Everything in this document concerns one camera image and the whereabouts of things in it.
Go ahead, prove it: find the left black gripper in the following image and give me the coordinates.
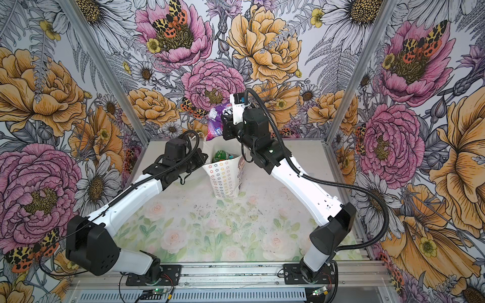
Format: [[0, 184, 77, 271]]
[[177, 148, 208, 174]]

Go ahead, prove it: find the white patterned paper bag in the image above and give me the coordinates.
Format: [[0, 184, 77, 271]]
[[202, 136, 246, 198]]

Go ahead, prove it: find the green yellow snack packet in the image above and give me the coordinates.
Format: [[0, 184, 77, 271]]
[[212, 150, 229, 163]]

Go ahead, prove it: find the pink purple snack packet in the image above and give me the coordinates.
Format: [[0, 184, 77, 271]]
[[206, 104, 232, 141]]

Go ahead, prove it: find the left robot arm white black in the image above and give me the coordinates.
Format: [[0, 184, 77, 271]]
[[65, 148, 208, 284]]

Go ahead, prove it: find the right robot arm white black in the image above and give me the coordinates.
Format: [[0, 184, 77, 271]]
[[222, 109, 356, 284]]

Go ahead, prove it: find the green circuit board left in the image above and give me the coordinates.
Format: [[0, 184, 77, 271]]
[[141, 288, 167, 299]]

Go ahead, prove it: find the green circuit board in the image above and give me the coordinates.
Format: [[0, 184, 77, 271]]
[[141, 288, 167, 299], [311, 286, 328, 296]]

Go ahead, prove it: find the green circuit board right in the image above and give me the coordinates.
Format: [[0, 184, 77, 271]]
[[311, 286, 328, 296]]

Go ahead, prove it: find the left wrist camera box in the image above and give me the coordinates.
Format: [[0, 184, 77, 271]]
[[164, 138, 188, 163]]

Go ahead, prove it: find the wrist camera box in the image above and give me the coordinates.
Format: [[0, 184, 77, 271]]
[[229, 93, 269, 136], [164, 138, 188, 163]]

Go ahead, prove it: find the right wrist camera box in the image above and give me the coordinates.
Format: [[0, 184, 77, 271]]
[[229, 93, 269, 136]]

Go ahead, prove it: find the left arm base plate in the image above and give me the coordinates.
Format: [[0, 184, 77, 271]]
[[125, 265, 182, 287]]

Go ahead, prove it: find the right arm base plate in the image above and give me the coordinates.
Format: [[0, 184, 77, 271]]
[[282, 263, 336, 285]]

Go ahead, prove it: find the right black corrugated cable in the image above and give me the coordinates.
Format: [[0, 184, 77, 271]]
[[244, 88, 390, 251]]

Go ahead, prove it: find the left black cable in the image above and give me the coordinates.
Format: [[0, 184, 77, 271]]
[[37, 129, 202, 276]]

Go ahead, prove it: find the aluminium front rail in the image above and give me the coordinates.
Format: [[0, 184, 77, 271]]
[[64, 261, 399, 302]]

